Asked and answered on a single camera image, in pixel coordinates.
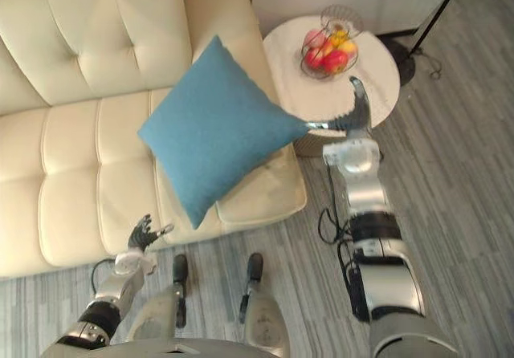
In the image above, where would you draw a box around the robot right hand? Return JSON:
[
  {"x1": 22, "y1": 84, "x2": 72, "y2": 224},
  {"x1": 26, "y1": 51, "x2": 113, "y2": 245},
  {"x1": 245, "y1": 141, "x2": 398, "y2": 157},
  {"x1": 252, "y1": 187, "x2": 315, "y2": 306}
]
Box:
[{"x1": 305, "y1": 75, "x2": 373, "y2": 132}]

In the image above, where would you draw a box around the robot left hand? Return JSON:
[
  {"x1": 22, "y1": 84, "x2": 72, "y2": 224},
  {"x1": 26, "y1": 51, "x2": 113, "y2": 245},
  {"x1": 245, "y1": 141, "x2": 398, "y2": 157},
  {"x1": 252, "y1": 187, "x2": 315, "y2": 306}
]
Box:
[{"x1": 127, "y1": 214, "x2": 175, "y2": 254}]

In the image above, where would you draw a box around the blue square cushion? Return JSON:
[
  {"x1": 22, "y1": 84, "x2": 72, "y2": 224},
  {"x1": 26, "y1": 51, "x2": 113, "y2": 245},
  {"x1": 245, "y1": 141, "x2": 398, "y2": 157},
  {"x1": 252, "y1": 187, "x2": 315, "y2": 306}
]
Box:
[{"x1": 137, "y1": 34, "x2": 310, "y2": 230}]

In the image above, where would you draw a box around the round white side table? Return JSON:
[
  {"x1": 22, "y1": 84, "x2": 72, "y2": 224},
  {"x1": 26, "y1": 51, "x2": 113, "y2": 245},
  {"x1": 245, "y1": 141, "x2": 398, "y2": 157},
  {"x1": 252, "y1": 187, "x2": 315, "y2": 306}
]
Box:
[{"x1": 262, "y1": 14, "x2": 401, "y2": 159}]

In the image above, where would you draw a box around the pink red apple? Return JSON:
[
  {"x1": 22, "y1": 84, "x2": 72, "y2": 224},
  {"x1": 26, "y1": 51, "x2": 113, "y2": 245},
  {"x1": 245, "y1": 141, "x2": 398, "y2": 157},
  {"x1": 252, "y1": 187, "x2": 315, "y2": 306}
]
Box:
[{"x1": 304, "y1": 48, "x2": 324, "y2": 70}]

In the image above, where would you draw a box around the black floor lamp stand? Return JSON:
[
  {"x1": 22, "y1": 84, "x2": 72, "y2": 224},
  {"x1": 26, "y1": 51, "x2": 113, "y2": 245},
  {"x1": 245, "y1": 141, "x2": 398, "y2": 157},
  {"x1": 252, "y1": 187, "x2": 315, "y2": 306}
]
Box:
[{"x1": 378, "y1": 0, "x2": 469, "y2": 87}]

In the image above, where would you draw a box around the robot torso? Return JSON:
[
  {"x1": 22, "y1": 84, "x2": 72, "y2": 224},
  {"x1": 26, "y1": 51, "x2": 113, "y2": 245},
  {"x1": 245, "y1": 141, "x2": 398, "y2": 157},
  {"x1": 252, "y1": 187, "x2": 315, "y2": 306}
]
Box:
[{"x1": 39, "y1": 332, "x2": 282, "y2": 358}]

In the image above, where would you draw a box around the cream leather sofa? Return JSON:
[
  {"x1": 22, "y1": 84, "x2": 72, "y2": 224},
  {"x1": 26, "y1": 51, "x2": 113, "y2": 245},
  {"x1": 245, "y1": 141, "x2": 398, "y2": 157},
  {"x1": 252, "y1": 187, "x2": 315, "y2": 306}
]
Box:
[{"x1": 0, "y1": 0, "x2": 308, "y2": 279}]

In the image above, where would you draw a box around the robot right leg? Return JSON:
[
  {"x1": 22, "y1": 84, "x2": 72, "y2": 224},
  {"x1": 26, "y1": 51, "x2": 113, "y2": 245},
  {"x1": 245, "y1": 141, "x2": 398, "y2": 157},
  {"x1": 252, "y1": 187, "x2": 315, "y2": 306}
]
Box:
[{"x1": 239, "y1": 252, "x2": 291, "y2": 356}]

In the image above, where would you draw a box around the wire fruit basket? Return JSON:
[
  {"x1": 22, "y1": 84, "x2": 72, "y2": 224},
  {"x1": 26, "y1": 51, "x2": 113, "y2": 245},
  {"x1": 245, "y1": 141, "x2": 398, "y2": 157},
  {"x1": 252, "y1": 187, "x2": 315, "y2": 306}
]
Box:
[{"x1": 299, "y1": 4, "x2": 365, "y2": 79}]

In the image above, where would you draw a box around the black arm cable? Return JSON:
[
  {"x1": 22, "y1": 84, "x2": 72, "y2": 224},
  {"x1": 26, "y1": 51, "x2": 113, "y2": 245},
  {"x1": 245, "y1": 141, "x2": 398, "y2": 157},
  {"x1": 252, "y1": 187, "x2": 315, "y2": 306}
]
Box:
[{"x1": 318, "y1": 161, "x2": 370, "y2": 325}]

